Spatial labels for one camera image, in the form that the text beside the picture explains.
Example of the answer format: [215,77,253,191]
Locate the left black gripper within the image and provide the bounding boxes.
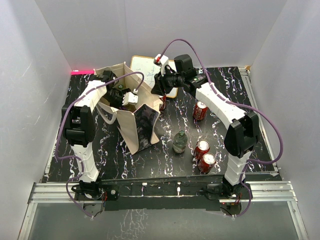
[102,89,131,119]

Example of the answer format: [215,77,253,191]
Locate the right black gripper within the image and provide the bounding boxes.
[151,67,185,96]

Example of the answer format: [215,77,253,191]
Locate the cream canvas tote bag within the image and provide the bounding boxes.
[94,62,163,154]

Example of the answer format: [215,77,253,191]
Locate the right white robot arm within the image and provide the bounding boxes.
[151,54,260,199]

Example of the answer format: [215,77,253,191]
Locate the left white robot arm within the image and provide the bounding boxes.
[62,70,124,200]

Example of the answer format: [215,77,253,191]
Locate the red cola can behind bag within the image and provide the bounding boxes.
[159,95,167,111]

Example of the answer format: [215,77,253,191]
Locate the small whiteboard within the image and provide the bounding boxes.
[130,55,179,99]

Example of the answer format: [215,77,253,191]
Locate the red cola can rear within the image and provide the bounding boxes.
[193,101,208,121]

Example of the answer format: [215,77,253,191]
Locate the clear glass bottle on table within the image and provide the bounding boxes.
[172,130,188,154]

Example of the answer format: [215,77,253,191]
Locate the red cola can middle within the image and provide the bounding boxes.
[193,139,210,161]

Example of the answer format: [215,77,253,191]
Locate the red cola can front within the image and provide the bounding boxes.
[197,152,216,174]

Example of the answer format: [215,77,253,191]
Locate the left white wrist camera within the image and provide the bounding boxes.
[122,89,139,106]

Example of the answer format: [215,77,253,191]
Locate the aluminium frame rail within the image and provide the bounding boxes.
[17,65,309,240]

